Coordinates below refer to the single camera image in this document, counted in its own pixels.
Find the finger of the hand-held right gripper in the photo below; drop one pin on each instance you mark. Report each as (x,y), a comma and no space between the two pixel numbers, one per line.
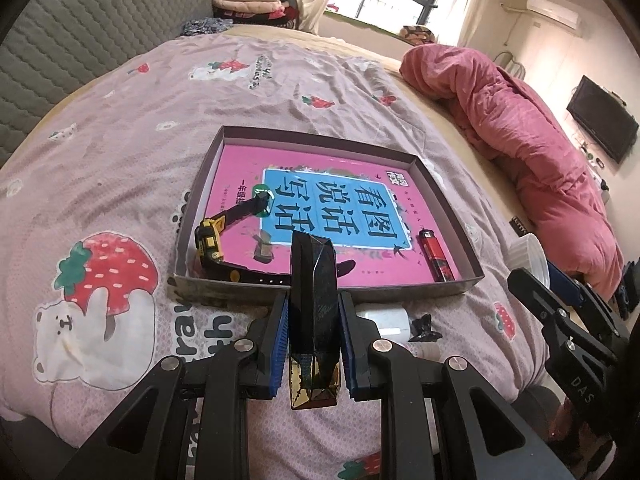
(567,285)
(530,290)

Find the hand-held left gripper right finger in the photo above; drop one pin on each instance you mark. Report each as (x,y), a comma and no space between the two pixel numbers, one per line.
(352,350)

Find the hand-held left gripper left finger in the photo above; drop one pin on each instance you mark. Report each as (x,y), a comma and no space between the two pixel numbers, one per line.
(280,345)

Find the white bottle cap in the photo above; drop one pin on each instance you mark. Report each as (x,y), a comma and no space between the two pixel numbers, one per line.
(530,255)

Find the white earbuds case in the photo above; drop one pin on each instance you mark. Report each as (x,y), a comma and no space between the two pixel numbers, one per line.
(387,322)

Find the black perfume bottle gold cap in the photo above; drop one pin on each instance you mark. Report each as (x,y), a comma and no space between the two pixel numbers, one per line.
(312,300)

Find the dark shallow cardboard box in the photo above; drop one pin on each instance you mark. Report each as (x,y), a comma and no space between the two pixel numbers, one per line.
(225,290)

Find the red lighter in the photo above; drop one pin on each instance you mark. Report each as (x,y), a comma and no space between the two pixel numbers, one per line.
(435,255)

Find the black and yellow wristwatch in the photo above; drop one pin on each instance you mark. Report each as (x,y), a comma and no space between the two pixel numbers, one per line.
(212,240)

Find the black label strip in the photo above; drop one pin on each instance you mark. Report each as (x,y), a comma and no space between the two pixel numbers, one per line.
(519,225)

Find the black hair clip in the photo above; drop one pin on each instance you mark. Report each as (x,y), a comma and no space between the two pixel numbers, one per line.
(422,327)

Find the black television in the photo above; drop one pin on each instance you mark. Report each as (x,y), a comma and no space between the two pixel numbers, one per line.
(600,117)

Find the pink and blue book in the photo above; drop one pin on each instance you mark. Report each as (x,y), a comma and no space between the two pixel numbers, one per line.
(235,170)

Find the pink quilt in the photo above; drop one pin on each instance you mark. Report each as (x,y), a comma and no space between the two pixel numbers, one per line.
(510,110)

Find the metal chair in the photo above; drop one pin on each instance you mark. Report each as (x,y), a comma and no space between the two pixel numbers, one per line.
(510,65)

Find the white air conditioner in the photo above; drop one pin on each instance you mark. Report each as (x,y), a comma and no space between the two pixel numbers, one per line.
(555,12)

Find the brown patterned bag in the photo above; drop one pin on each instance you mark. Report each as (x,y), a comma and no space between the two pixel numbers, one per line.
(417,35)

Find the dark red folded clothes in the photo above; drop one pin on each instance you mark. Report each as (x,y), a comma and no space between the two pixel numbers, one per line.
(280,19)

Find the blue grey patterned cloth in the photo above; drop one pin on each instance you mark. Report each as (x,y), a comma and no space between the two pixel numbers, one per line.
(207,26)

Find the pink folded blanket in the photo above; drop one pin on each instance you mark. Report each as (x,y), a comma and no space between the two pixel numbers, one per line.
(245,6)

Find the grey padded headboard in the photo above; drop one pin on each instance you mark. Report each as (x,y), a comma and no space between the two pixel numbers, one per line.
(75,25)

